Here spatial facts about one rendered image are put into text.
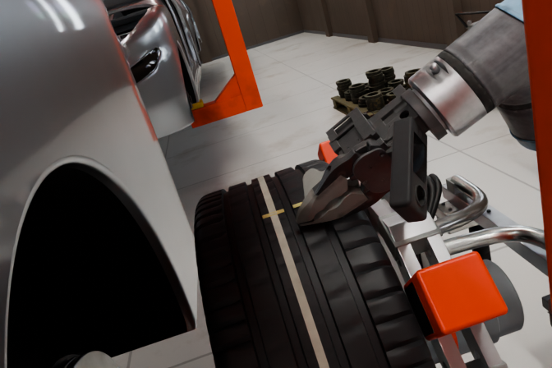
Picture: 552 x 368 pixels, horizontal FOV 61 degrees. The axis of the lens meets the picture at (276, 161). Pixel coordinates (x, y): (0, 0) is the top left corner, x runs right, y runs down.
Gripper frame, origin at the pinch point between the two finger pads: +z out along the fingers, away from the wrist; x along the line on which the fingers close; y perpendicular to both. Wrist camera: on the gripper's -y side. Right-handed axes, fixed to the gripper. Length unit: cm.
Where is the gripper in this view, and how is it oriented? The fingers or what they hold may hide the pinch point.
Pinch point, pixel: (306, 221)
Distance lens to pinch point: 59.7
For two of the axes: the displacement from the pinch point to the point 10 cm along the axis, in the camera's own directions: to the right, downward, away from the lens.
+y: -2.4, -5.9, 7.7
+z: -7.4, 6.2, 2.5
